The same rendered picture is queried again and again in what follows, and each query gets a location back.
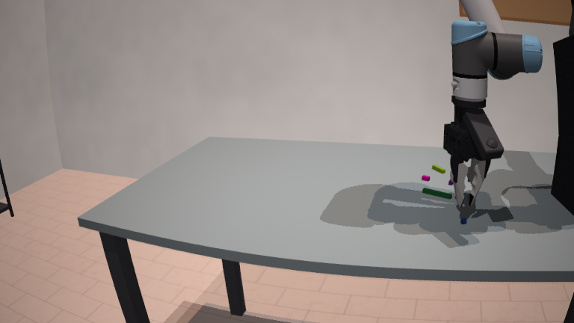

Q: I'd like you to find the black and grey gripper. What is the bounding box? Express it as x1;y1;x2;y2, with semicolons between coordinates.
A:
443;96;491;207

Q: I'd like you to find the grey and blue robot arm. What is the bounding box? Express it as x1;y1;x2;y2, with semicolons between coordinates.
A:
451;0;543;160

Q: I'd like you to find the olive green rectangular rod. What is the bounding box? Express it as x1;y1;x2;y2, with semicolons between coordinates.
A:
432;164;445;173

